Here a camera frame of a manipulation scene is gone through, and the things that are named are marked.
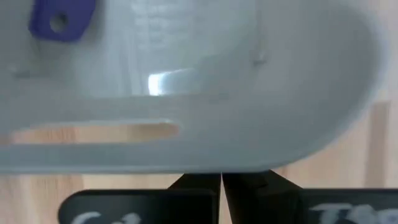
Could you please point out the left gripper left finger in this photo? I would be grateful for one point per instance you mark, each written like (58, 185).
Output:
(186, 205)

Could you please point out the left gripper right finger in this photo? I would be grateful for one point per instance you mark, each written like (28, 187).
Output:
(258, 199)

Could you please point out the grey plastic basket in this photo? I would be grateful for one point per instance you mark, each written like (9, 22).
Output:
(217, 93)

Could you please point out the navy blue measuring cup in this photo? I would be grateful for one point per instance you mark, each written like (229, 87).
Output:
(62, 18)

